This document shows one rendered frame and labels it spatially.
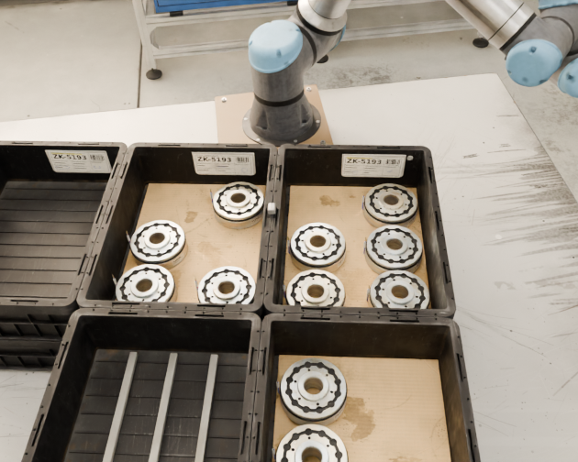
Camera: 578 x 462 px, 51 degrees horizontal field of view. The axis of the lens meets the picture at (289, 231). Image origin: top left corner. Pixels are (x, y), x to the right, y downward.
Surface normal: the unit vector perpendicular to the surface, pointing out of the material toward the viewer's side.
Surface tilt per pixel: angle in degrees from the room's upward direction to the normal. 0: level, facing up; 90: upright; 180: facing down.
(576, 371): 0
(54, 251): 0
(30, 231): 0
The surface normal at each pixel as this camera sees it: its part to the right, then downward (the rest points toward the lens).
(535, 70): -0.57, 0.63
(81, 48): -0.03, -0.66
